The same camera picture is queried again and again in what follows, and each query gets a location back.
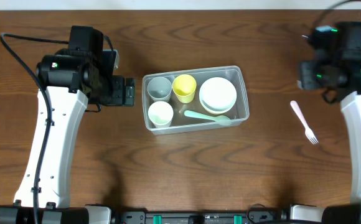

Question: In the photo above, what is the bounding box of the grey plastic cup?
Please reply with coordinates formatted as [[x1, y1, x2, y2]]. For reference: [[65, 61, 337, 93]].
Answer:
[[148, 77, 172, 103]]

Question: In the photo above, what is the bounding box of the white plastic cup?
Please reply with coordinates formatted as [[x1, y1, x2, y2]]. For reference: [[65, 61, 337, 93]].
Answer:
[[148, 101, 174, 128]]

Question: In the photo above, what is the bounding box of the yellow plastic cup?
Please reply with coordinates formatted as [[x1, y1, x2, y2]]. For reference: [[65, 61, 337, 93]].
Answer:
[[172, 74, 197, 104]]

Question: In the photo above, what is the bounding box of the clear plastic container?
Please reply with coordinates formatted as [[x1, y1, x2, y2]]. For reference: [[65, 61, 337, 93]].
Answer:
[[142, 65, 250, 134]]

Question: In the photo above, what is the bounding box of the pink plastic fork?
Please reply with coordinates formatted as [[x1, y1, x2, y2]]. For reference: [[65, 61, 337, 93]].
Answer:
[[290, 100, 319, 144]]

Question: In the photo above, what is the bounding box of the yellow plastic bowl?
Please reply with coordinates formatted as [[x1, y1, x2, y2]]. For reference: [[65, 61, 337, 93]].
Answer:
[[200, 101, 233, 114]]

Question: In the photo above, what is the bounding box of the white bowl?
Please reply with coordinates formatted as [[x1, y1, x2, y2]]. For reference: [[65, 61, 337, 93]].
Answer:
[[199, 77, 237, 109]]

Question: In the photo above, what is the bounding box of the pale green plastic spoon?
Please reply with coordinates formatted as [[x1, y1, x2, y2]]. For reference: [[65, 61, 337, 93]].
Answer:
[[184, 110, 232, 126]]

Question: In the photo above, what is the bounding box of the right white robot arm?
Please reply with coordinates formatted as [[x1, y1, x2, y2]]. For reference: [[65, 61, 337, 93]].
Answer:
[[288, 60, 361, 223]]

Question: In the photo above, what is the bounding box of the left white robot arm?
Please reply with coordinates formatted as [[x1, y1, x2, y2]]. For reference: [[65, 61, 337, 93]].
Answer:
[[0, 50, 134, 223]]

